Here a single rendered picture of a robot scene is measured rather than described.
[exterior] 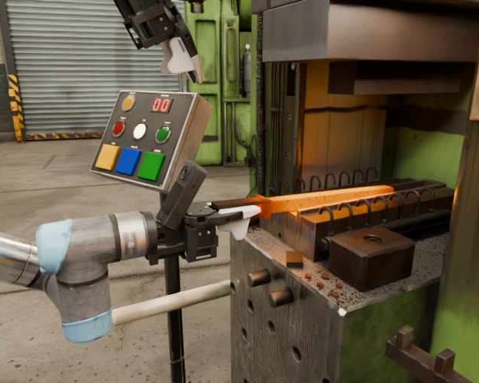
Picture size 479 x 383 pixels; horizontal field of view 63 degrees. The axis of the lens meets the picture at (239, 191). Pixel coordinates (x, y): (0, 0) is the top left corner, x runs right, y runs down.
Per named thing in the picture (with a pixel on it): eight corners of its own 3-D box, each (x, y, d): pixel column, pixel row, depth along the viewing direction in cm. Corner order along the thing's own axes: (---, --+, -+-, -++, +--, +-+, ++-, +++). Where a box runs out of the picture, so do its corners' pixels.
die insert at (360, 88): (353, 95, 71) (356, 60, 69) (327, 93, 77) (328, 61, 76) (459, 92, 84) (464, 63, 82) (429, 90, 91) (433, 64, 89)
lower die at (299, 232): (313, 262, 72) (316, 219, 69) (259, 226, 89) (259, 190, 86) (460, 224, 90) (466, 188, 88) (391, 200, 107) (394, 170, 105)
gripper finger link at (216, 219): (235, 214, 70) (188, 220, 67) (235, 205, 70) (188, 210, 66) (246, 223, 66) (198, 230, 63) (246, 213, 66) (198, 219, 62)
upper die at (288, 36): (325, 58, 62) (329, -8, 59) (261, 62, 79) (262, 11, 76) (487, 62, 80) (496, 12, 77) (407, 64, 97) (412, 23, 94)
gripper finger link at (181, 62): (179, 95, 73) (153, 49, 70) (205, 80, 75) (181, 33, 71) (184, 94, 70) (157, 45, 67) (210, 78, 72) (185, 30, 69)
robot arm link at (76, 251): (41, 267, 61) (33, 216, 59) (113, 254, 66) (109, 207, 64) (42, 291, 54) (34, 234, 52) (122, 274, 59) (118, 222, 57)
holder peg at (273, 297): (274, 311, 67) (274, 297, 66) (265, 303, 69) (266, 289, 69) (293, 305, 69) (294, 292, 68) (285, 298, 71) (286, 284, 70)
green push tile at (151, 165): (154, 180, 103) (163, 154, 104) (136, 176, 108) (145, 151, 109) (159, 183, 104) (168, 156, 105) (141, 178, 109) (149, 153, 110)
